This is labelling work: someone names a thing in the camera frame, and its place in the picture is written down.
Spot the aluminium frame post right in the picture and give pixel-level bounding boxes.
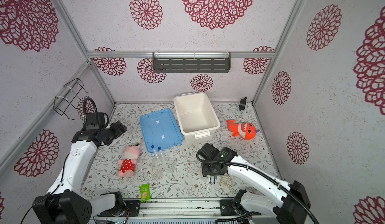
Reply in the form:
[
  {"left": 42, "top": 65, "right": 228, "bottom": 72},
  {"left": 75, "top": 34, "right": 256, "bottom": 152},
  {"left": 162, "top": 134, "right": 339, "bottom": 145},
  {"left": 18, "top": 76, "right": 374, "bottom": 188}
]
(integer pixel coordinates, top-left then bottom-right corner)
[{"left": 252, "top": 0, "right": 308, "bottom": 107}]

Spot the glass stirring rod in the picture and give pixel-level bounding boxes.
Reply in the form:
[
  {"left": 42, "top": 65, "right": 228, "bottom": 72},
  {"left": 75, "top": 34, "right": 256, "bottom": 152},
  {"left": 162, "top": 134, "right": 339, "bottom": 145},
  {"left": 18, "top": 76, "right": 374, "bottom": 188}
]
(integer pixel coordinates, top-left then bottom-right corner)
[{"left": 206, "top": 176, "right": 211, "bottom": 191}]

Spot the white plastic storage bin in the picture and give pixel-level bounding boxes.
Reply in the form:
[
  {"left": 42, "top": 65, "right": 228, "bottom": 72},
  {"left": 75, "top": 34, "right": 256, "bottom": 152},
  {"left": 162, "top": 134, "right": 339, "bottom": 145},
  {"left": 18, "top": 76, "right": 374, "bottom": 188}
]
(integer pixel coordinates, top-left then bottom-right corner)
[{"left": 173, "top": 93, "right": 221, "bottom": 145}]

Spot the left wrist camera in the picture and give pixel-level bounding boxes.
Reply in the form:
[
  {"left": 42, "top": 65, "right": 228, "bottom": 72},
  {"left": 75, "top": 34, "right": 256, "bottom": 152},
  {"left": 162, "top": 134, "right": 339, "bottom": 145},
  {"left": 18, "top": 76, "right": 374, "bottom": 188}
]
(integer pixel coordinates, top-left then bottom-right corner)
[{"left": 82, "top": 97, "right": 110, "bottom": 131}]

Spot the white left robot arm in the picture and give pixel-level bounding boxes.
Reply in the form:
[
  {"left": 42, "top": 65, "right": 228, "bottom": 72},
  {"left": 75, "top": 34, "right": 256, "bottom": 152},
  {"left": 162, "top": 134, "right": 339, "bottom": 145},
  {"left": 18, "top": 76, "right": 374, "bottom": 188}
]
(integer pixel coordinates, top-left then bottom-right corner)
[{"left": 32, "top": 121, "right": 127, "bottom": 224}]

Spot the green snack packet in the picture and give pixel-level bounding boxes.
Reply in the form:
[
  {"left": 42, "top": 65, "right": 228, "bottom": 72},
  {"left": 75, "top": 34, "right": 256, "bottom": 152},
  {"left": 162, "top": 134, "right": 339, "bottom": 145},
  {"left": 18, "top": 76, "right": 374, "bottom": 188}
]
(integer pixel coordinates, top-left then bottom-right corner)
[{"left": 139, "top": 183, "right": 151, "bottom": 203}]

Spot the pink frog plush toy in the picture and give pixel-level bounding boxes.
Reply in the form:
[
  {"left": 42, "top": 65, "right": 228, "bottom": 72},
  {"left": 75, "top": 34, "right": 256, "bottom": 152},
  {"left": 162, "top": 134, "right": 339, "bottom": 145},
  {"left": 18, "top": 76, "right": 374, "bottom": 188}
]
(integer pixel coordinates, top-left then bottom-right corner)
[{"left": 117, "top": 145, "right": 140, "bottom": 177}]

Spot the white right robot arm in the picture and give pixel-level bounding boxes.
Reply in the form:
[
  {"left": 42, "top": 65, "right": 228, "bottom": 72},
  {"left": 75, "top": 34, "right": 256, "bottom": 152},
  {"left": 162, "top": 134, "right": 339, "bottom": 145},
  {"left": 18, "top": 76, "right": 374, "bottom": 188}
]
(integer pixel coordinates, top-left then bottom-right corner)
[{"left": 197, "top": 152, "right": 319, "bottom": 224}]

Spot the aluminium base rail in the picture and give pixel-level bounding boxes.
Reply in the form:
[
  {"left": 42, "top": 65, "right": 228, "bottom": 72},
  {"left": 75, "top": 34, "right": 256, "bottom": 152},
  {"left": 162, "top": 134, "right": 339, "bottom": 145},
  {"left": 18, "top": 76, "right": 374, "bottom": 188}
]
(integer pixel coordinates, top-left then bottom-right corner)
[{"left": 52, "top": 196, "right": 307, "bottom": 224}]

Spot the blue plastic bin lid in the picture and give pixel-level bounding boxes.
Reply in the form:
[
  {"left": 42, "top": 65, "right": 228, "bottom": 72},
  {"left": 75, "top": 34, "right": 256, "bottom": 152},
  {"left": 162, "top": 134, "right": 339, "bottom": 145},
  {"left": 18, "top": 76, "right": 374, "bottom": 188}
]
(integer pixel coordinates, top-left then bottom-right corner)
[{"left": 139, "top": 109, "right": 183, "bottom": 153}]

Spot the grey wall shelf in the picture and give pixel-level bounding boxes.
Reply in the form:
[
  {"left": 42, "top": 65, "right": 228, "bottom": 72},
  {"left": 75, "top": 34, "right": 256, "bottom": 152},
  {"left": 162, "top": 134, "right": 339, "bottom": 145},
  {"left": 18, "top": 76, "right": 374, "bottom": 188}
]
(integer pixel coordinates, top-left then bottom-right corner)
[{"left": 152, "top": 52, "right": 231, "bottom": 74}]

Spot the black wire wall rack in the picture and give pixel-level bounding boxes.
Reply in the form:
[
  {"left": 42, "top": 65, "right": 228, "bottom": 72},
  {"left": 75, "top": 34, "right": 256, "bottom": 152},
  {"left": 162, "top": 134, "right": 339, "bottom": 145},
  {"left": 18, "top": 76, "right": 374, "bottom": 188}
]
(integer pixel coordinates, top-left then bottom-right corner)
[{"left": 52, "top": 78, "right": 92, "bottom": 120}]

